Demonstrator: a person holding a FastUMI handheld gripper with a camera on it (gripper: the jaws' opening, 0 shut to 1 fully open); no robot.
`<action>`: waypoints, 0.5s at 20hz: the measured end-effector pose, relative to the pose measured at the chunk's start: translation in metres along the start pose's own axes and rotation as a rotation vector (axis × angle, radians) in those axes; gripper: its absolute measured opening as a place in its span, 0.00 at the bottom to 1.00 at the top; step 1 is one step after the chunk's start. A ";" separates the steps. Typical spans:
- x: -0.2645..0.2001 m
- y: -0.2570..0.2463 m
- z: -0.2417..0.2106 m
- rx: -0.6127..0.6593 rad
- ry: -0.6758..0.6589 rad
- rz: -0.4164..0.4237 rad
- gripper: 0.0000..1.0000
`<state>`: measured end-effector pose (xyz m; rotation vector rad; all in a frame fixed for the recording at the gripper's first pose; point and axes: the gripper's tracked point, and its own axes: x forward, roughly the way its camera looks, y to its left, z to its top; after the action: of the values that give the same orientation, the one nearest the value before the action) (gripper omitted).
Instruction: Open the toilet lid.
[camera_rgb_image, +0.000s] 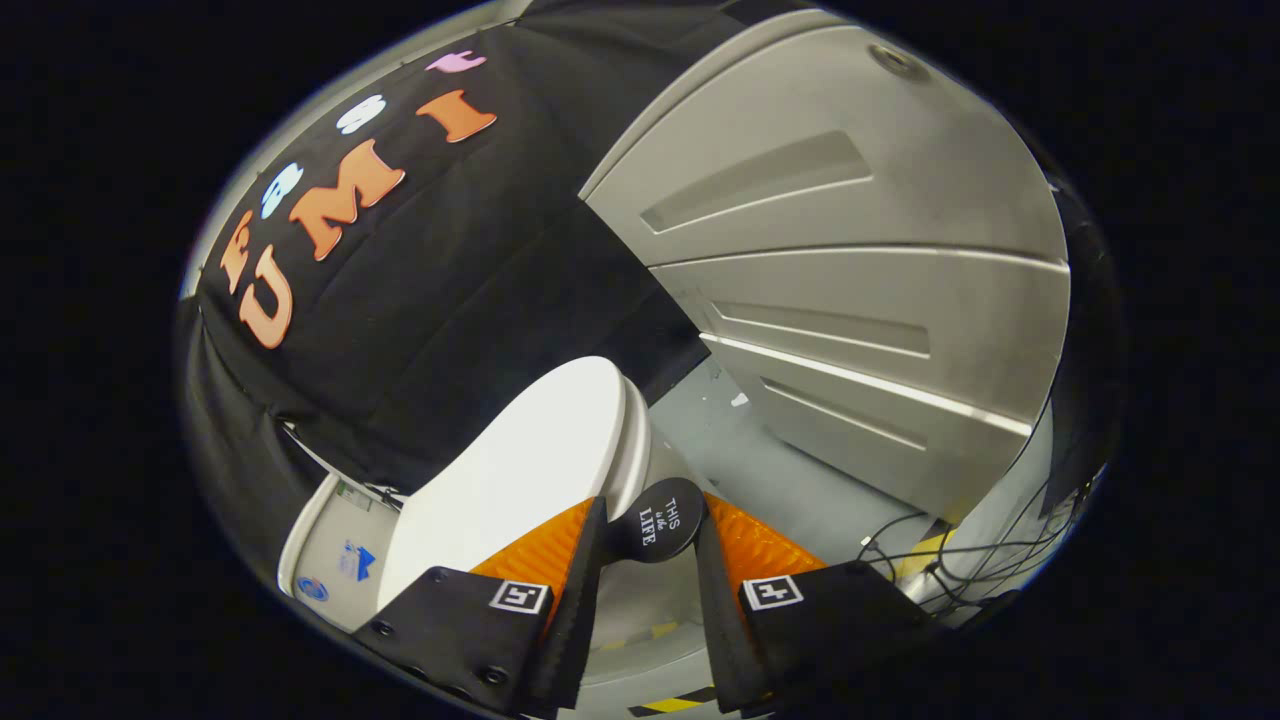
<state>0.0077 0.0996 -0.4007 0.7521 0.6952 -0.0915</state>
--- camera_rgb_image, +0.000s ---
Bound white toilet lid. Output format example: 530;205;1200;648
375;355;629;611

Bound white drawer cabinet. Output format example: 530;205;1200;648
580;8;1073;526

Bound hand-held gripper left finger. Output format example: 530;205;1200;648
352;495;611;719

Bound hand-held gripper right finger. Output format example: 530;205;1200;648
695;490;941;716

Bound black round lid lifter tab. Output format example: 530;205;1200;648
603;477;709;564

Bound white ceramic toilet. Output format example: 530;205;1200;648
277;375;741;701

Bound black floor cables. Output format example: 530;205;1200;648
855;480;1101;613

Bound yellow black hazard tape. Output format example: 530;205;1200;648
628;688;719;717

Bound black backdrop cloth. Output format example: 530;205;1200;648
178;0;1119;591

